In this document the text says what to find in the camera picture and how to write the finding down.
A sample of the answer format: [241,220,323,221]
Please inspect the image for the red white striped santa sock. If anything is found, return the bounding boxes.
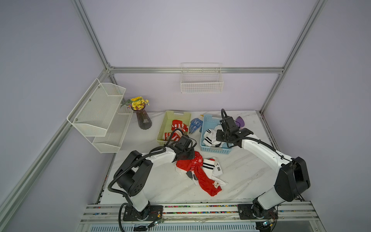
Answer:
[171,119,188,133]

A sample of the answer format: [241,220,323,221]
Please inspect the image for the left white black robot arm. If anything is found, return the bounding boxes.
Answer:
[107,129,197,232]

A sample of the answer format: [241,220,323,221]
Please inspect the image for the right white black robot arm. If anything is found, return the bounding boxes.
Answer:
[216,109,311,219]

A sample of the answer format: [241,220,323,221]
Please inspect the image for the blue plastic basket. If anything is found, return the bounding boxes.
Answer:
[200,114,231,155]

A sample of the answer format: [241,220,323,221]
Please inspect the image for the green plastic basket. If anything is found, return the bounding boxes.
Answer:
[157,110,191,146]

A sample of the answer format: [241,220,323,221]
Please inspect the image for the red santa sock upper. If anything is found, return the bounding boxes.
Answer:
[176,151,203,173]

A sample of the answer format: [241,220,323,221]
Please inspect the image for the white sock black stripes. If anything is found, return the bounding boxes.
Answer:
[202,157,227,187]

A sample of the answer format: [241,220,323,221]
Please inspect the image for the blue dotted work glove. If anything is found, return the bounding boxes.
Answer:
[188,115,203,134]

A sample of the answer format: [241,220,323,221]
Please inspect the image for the dark glass vase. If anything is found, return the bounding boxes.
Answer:
[135,108,152,130]

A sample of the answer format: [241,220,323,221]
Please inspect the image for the yellow flower bouquet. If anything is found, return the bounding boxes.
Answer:
[122,96,149,111]

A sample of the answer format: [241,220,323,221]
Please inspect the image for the white two-tier mesh shelf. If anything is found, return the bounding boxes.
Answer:
[67,79,133,153]

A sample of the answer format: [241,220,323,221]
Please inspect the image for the purple trowel pink handle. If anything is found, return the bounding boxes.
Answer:
[235,116,245,128]

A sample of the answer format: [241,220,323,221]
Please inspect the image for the white wire wall basket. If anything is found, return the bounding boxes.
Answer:
[180,62,224,94]

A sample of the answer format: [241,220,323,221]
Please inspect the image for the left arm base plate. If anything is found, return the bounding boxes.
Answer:
[122,205,164,221]

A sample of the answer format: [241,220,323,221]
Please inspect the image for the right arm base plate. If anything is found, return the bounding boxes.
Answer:
[237,204,277,220]

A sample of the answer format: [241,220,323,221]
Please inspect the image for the aluminium rail bench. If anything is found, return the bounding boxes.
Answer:
[77,201,325,232]

